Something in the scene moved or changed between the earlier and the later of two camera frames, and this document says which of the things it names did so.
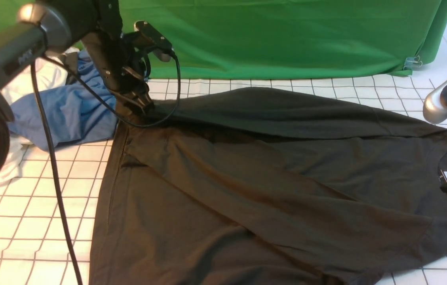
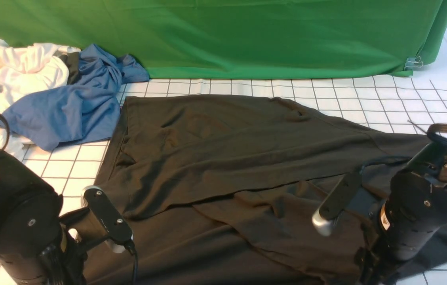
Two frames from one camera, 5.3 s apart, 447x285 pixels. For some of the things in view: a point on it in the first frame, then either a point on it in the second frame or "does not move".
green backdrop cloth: x=272 y=40 does not move
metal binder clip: x=412 y=63 does not move
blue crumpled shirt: x=83 y=110 does not move
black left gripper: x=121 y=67 -> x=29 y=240
